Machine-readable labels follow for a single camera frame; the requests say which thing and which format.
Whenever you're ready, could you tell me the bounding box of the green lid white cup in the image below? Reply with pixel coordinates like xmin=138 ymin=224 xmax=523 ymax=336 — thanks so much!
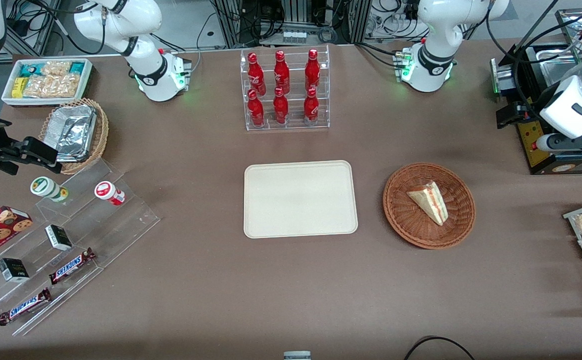
xmin=30 ymin=176 xmax=70 ymax=204

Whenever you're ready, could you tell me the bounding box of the small black box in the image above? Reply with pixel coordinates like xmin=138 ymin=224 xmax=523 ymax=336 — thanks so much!
xmin=0 ymin=257 xmax=31 ymax=284
xmin=44 ymin=224 xmax=74 ymax=252

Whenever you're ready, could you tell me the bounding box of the white snack bin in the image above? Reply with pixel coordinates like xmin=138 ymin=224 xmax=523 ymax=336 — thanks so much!
xmin=1 ymin=58 xmax=94 ymax=108

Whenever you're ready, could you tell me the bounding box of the snickers chocolate bar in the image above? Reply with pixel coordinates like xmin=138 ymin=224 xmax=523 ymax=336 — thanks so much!
xmin=48 ymin=247 xmax=97 ymax=286
xmin=0 ymin=287 xmax=52 ymax=327

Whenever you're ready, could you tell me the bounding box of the large clear cracker bag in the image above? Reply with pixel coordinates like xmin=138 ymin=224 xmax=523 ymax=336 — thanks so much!
xmin=23 ymin=74 xmax=80 ymax=99

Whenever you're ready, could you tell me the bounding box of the clear acrylic bottle rack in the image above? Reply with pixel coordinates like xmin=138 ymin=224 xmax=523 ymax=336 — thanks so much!
xmin=239 ymin=44 xmax=331 ymax=132

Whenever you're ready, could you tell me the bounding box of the aluminium foil tray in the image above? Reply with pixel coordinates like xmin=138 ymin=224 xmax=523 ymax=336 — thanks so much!
xmin=52 ymin=104 xmax=98 ymax=162

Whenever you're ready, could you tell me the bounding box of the metal equipment rack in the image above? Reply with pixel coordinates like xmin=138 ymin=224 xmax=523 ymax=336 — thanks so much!
xmin=210 ymin=0 xmax=373 ymax=49

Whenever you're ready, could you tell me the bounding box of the light wicker basket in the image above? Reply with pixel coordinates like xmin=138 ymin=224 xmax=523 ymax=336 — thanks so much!
xmin=38 ymin=97 xmax=110 ymax=175

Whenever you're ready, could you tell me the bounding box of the clear acrylic stepped display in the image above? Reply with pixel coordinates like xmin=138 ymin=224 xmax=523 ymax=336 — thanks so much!
xmin=0 ymin=159 xmax=162 ymax=337

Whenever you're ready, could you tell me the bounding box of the cream rectangular tray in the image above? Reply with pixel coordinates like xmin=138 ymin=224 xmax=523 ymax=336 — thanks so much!
xmin=243 ymin=160 xmax=359 ymax=240

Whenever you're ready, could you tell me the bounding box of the brown round wicker basket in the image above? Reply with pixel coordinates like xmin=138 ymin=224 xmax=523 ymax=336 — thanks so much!
xmin=382 ymin=162 xmax=476 ymax=250

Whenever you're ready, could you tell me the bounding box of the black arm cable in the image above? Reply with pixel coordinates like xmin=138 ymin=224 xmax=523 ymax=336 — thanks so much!
xmin=485 ymin=0 xmax=563 ymax=123

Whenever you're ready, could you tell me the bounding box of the triangle sandwich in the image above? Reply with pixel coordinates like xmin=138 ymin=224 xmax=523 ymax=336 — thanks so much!
xmin=406 ymin=180 xmax=450 ymax=227

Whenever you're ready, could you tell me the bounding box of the shiny metal tray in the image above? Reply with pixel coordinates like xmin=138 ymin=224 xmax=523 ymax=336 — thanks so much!
xmin=554 ymin=7 xmax=582 ymax=52

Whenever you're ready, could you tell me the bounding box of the small clear cracker bag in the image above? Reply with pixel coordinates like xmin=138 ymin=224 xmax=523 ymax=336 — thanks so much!
xmin=40 ymin=60 xmax=73 ymax=77

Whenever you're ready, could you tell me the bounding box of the red lid white cup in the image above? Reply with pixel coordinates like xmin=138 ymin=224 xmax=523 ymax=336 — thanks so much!
xmin=94 ymin=180 xmax=126 ymax=207

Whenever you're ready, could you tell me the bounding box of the red cola bottle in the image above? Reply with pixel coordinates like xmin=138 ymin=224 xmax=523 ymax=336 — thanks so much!
xmin=247 ymin=89 xmax=266 ymax=128
xmin=304 ymin=48 xmax=322 ymax=92
xmin=303 ymin=87 xmax=320 ymax=126
xmin=247 ymin=52 xmax=267 ymax=97
xmin=273 ymin=50 xmax=291 ymax=95
xmin=272 ymin=86 xmax=290 ymax=125

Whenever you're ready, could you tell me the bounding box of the black floor cable loop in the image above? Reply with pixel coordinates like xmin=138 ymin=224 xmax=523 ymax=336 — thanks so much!
xmin=403 ymin=335 xmax=477 ymax=360

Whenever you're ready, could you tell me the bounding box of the black appliance yellow panel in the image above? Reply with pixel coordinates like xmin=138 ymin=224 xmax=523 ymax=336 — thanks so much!
xmin=490 ymin=42 xmax=582 ymax=176

